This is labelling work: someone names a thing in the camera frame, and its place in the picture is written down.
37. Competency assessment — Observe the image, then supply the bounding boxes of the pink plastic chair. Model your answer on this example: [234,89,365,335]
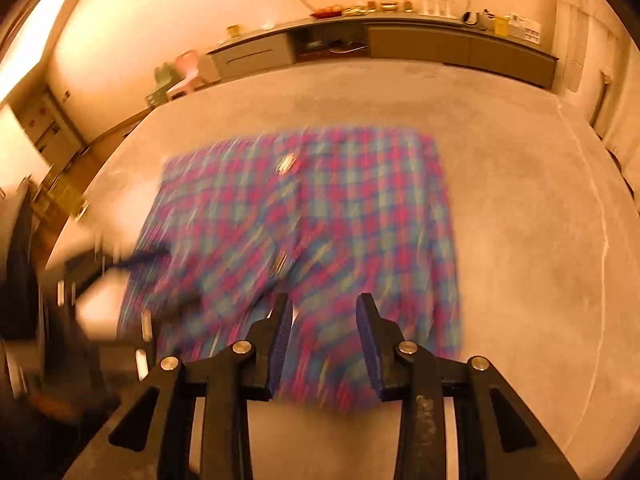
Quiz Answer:
[167,50,221,101]

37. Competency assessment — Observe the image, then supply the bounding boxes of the red tray on sideboard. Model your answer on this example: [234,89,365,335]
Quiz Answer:
[310,6,343,20]

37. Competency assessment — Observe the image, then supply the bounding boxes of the long grey sideboard cabinet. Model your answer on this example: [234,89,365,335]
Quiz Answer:
[208,13,558,90]

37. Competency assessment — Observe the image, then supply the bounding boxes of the red blue plaid shirt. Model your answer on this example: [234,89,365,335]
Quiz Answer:
[117,127,461,411]

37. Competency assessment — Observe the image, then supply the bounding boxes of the clear glass bottles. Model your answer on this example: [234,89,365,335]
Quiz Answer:
[418,0,454,18]

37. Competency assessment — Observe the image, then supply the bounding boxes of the green plastic chair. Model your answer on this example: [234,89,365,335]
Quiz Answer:
[146,63,182,108]

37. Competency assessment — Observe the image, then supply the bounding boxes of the yellow cup on sideboard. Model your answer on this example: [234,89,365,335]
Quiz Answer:
[494,15,510,38]

